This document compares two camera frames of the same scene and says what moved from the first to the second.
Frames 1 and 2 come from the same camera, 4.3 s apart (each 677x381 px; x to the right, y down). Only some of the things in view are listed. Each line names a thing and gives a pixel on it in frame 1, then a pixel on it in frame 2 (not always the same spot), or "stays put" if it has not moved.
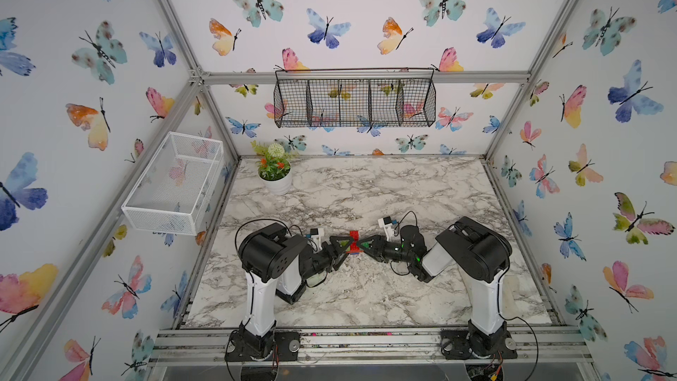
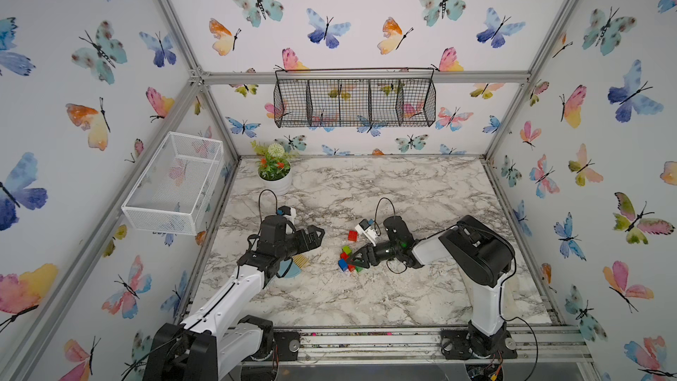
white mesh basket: (173, 190) stays put
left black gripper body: (322, 261) to (294, 244)
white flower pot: (277, 186) stays put
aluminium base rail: (534, 345) stays put
